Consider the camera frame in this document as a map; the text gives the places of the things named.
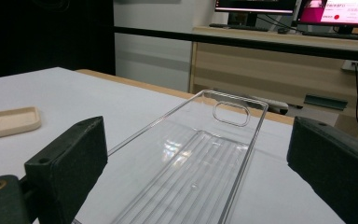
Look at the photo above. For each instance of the beige card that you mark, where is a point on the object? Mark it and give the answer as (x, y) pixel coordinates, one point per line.
(9, 123)

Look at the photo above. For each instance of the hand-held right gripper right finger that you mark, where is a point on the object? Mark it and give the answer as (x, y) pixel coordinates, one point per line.
(338, 168)

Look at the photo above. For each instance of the black frame bar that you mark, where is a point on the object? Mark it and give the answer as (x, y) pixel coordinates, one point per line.
(261, 43)

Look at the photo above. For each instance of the dark rectangular desk plate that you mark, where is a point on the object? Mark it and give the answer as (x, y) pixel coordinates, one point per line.
(325, 102)

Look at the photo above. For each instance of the pink-screen monitor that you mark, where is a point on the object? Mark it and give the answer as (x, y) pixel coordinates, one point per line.
(338, 12)

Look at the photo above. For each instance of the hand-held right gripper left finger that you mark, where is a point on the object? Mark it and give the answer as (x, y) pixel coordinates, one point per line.
(68, 161)

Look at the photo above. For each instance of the wooden desk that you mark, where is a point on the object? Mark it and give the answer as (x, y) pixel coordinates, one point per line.
(261, 74)

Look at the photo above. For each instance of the dark-screen monitor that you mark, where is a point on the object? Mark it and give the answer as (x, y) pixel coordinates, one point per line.
(254, 5)

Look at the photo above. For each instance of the clear plastic tray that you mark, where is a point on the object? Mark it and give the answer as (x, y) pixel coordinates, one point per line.
(186, 174)

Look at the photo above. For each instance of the white oblong device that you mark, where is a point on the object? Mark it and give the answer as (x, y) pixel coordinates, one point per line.
(273, 105)

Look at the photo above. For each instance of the black curtain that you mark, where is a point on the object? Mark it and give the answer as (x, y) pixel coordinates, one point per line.
(43, 34)

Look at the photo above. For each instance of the black keyboard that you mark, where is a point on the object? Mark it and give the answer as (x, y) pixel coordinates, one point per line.
(239, 27)

